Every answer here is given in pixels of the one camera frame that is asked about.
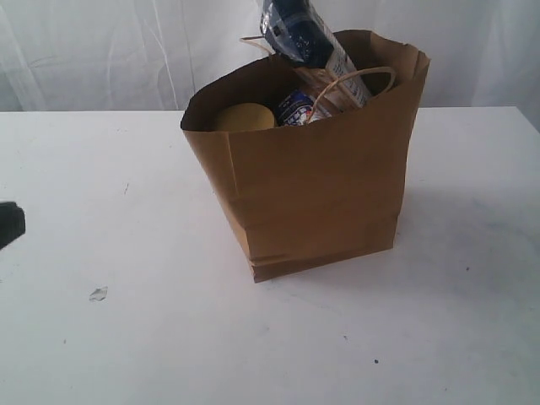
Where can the white backdrop curtain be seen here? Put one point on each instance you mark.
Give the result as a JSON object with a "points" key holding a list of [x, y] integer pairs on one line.
{"points": [[154, 55]]}

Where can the spaghetti pack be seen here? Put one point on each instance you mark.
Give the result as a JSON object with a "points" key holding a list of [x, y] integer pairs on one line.
{"points": [[297, 33]]}

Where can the small white blue milk carton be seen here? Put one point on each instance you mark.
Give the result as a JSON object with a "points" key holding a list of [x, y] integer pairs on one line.
{"points": [[296, 109]]}

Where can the brown paper shopping bag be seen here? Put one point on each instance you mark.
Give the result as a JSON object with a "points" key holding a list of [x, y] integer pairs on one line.
{"points": [[306, 196]]}

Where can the torn clear plastic scrap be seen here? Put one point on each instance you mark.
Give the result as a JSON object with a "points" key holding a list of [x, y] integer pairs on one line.
{"points": [[99, 294]]}

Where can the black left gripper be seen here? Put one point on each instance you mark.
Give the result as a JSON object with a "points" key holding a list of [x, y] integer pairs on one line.
{"points": [[12, 223]]}

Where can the glass nut jar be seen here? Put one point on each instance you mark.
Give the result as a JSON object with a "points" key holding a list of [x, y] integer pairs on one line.
{"points": [[244, 117]]}

